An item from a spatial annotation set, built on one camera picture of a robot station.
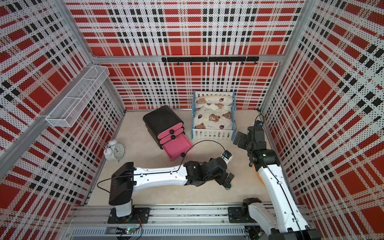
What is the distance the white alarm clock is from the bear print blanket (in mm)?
509

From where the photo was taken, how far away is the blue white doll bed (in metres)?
1.01

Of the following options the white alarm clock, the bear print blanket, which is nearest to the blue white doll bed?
the bear print blanket

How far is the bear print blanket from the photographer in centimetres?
103

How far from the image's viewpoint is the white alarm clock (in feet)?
2.85

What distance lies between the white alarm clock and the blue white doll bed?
0.48m

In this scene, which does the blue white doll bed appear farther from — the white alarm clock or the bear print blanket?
the white alarm clock
